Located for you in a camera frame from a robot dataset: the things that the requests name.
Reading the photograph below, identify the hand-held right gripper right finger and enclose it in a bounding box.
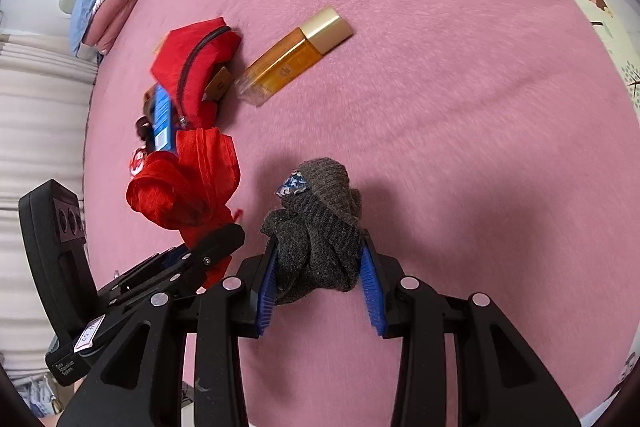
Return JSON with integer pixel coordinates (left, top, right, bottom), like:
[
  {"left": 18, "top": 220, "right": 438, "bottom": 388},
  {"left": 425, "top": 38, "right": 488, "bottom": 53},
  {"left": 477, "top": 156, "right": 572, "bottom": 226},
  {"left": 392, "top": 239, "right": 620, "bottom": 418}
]
[{"left": 359, "top": 232, "right": 583, "bottom": 427}]

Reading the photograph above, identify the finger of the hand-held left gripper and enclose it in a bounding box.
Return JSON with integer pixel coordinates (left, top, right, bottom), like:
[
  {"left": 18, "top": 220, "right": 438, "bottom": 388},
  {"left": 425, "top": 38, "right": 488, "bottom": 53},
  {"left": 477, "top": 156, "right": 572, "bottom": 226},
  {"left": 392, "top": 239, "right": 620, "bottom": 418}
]
[
  {"left": 111, "top": 245, "right": 194, "bottom": 302},
  {"left": 170, "top": 224, "right": 246, "bottom": 296}
]

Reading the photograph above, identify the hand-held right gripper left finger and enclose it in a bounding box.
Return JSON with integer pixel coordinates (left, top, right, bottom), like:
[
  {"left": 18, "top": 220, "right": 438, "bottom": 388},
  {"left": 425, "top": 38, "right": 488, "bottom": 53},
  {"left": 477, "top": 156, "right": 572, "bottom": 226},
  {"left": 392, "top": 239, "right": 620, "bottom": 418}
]
[{"left": 60, "top": 238, "right": 280, "bottom": 427}]

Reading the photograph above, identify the grey knitted sock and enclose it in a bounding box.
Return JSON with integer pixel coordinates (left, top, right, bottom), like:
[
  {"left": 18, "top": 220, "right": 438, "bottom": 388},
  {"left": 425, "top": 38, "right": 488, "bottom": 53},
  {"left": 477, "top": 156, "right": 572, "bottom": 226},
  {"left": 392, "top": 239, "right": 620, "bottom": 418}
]
[{"left": 261, "top": 157, "right": 365, "bottom": 307}]

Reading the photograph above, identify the red cloth bag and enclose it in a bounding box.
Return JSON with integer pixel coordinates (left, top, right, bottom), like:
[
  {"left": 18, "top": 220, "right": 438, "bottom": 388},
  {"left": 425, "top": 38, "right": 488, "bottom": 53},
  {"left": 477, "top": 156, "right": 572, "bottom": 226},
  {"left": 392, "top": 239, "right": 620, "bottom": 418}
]
[{"left": 125, "top": 18, "right": 245, "bottom": 293}]

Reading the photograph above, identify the small blue foil wrapper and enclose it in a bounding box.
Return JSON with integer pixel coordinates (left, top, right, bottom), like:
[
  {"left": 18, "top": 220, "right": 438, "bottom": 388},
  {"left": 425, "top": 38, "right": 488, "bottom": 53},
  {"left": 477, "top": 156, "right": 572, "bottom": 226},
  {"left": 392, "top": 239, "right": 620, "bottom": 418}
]
[{"left": 274, "top": 172, "right": 307, "bottom": 198}]

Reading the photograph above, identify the white curtain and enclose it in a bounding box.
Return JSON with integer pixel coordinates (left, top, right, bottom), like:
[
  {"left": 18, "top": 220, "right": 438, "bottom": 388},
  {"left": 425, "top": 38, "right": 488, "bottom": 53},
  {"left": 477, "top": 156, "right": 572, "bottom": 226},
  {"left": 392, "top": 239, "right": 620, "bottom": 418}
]
[{"left": 0, "top": 33, "right": 102, "bottom": 380}]

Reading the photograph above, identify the small dark brown toy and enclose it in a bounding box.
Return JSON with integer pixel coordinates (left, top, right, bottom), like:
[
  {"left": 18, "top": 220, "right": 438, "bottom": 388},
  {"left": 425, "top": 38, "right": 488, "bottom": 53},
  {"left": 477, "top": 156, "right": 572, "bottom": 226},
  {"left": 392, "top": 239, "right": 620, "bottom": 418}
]
[{"left": 134, "top": 88, "right": 157, "bottom": 142}]

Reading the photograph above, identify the small brown tag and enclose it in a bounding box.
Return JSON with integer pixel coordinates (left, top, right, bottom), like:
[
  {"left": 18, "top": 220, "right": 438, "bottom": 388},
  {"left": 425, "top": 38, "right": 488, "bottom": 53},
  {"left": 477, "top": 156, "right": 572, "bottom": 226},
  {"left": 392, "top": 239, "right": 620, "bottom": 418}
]
[{"left": 206, "top": 66, "right": 234, "bottom": 101}]

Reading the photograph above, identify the pink blanket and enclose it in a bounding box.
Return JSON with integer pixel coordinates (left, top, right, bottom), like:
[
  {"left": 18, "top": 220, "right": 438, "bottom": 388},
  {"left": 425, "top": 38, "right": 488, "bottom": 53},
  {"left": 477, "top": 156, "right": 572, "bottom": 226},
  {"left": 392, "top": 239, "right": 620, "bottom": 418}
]
[{"left": 82, "top": 0, "right": 640, "bottom": 427}]

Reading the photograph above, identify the amber bottle with gold cap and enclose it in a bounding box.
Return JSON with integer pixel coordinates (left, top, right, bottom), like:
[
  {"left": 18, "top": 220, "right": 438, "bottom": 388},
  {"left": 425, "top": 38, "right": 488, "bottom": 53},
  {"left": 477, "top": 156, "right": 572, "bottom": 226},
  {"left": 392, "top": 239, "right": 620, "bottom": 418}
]
[{"left": 235, "top": 7, "right": 355, "bottom": 107}]

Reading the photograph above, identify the pink pillow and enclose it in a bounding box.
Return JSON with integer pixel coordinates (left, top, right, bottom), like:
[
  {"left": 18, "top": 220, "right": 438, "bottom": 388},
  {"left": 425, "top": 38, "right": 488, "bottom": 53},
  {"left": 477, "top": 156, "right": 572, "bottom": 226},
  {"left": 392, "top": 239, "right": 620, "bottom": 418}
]
[{"left": 82, "top": 0, "right": 147, "bottom": 54}]

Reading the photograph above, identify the cream patterned floor mat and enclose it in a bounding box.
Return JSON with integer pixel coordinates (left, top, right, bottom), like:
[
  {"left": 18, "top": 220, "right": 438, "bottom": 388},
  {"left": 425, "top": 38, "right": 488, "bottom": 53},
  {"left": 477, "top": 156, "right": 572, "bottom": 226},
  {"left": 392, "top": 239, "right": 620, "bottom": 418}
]
[{"left": 469, "top": 0, "right": 640, "bottom": 118}]

